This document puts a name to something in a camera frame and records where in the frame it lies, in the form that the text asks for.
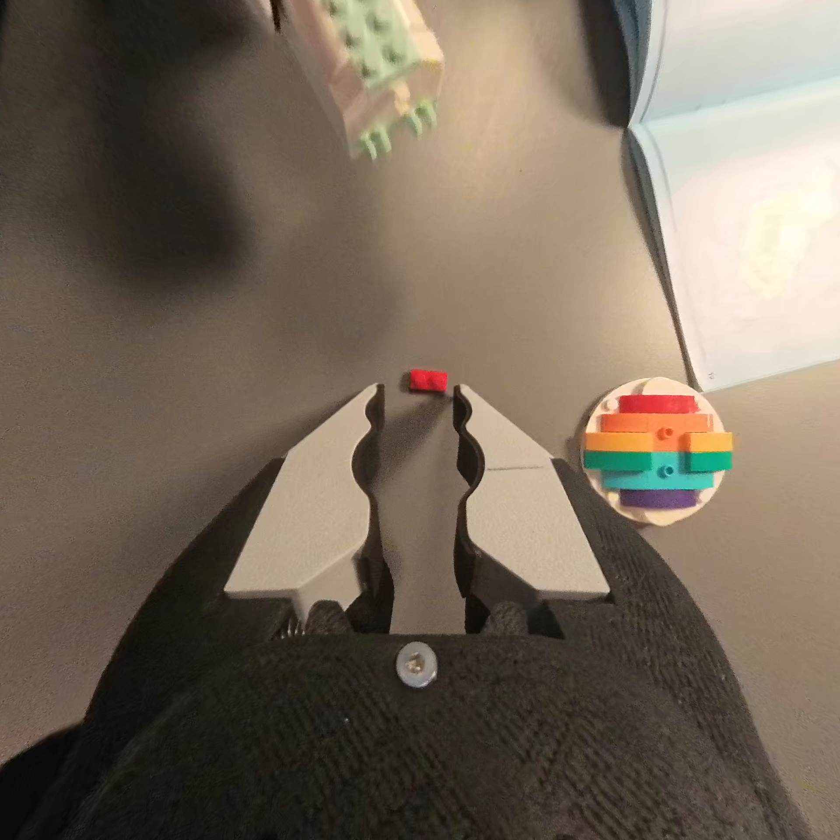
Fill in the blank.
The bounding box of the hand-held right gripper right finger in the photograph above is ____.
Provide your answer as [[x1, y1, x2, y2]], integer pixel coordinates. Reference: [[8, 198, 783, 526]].
[[453, 384, 613, 622]]

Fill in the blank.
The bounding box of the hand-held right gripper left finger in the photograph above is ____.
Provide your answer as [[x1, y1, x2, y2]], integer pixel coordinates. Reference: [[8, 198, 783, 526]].
[[223, 383, 395, 619]]

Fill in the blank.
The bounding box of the white and green lego build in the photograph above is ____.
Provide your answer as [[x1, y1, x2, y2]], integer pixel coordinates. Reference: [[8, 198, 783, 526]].
[[281, 0, 447, 162]]

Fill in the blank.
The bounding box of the round rainbow lego build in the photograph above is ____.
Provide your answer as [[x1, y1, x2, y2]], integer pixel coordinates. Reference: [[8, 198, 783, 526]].
[[581, 377, 735, 528]]

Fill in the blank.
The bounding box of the open lego instruction booklet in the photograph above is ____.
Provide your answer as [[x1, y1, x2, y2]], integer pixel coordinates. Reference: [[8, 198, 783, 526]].
[[617, 0, 840, 395]]

